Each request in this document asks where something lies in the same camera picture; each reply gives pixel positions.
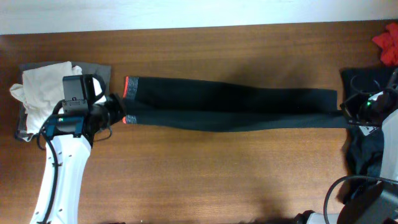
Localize white folded shirt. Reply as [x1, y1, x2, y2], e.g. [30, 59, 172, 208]
[9, 61, 83, 134]

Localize black leggings with pink waistband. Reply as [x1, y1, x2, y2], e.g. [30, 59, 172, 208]
[123, 77, 348, 132]

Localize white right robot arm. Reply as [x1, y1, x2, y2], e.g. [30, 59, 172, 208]
[293, 86, 397, 223]

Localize red cloth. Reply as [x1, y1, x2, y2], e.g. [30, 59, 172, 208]
[372, 22, 397, 66]

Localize black garment pile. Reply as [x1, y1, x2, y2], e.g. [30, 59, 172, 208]
[338, 67, 397, 204]

